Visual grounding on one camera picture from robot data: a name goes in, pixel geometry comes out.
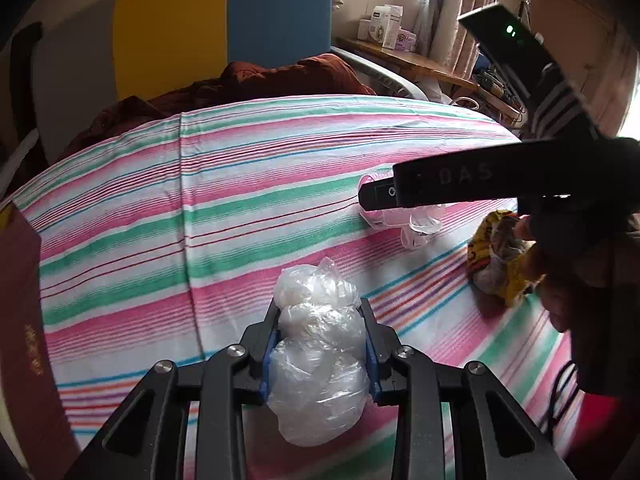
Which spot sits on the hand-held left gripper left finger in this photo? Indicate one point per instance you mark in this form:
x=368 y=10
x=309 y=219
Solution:
x=267 y=360

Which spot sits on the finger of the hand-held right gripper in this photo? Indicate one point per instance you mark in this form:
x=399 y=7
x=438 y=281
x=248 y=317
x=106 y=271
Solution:
x=377 y=195

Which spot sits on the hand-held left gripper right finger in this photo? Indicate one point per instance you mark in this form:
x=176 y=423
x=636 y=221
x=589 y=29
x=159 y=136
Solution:
x=372 y=360

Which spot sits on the clear plastic bag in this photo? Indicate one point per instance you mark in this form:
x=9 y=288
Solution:
x=320 y=385

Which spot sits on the gold-lined gift box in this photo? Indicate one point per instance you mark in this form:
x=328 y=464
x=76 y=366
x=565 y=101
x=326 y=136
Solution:
x=25 y=310

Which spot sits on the person's right hand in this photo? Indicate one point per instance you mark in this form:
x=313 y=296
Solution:
x=570 y=285

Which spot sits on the cluttered shelf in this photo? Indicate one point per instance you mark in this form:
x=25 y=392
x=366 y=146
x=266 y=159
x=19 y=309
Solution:
x=500 y=90

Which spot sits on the yellow patterned cloth bundle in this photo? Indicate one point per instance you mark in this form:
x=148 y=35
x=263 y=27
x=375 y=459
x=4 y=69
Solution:
x=500 y=260

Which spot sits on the wooden desk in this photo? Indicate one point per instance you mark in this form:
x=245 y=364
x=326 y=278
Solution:
x=410 y=62

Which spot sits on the maroon blanket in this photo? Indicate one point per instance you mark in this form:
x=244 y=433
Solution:
x=280 y=77

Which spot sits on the purple box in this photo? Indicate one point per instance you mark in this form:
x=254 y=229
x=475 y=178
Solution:
x=406 y=41

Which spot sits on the small white box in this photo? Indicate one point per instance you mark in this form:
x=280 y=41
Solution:
x=367 y=31

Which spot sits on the white carton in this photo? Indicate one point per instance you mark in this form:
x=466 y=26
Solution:
x=387 y=25

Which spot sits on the striped bed sheet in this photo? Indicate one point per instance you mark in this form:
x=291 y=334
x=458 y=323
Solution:
x=200 y=185

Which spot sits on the patterned curtain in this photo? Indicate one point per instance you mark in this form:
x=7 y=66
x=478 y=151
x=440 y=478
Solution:
x=465 y=10

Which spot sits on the red cloth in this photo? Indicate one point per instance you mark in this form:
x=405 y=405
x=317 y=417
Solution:
x=605 y=430

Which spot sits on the grey yellow blue headboard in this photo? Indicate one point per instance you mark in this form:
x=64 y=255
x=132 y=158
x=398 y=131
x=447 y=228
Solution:
x=165 y=35

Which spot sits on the grey bed side rail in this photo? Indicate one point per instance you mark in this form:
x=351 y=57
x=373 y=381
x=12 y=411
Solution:
x=385 y=75

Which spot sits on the white bed side rail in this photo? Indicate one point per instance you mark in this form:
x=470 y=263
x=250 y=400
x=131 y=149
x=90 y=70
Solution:
x=17 y=160

